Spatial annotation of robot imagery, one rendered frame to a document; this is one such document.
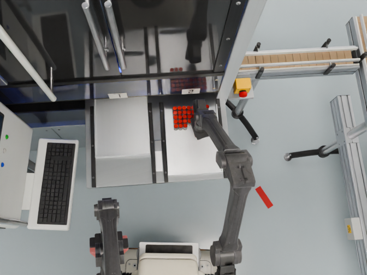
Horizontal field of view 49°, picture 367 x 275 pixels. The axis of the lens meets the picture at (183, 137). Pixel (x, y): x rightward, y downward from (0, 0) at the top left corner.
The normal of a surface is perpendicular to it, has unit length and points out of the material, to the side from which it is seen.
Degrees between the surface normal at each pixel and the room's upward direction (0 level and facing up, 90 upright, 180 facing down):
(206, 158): 0
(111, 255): 41
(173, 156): 0
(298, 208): 0
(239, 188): 50
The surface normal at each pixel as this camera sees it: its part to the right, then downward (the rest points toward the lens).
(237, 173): 0.15, -0.56
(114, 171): 0.04, -0.25
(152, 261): 0.04, -0.84
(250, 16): 0.07, 0.96
